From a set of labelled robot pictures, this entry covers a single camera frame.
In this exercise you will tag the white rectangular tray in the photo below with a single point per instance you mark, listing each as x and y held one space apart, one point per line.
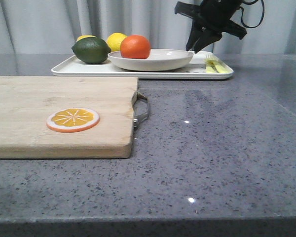
195 69

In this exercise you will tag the small yellow lemon behind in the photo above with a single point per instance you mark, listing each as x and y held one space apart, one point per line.
84 36

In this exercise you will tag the grey curtain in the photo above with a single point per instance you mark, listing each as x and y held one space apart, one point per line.
52 26

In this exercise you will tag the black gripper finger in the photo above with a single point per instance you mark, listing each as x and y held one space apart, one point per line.
192 37
203 39

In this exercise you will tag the wooden cutting board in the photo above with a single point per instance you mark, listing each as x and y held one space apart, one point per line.
26 103

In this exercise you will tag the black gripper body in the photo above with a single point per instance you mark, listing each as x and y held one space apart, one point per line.
213 15

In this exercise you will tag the white round plate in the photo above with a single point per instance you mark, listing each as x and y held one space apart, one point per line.
158 60

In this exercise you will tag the yellow plastic fork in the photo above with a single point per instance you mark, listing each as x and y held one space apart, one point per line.
209 64

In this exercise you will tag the orange slice toy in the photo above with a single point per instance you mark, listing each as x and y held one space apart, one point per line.
72 120

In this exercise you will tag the orange fruit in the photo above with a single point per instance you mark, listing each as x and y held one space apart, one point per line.
135 47

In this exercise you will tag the green lime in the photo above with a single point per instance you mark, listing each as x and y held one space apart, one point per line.
91 50

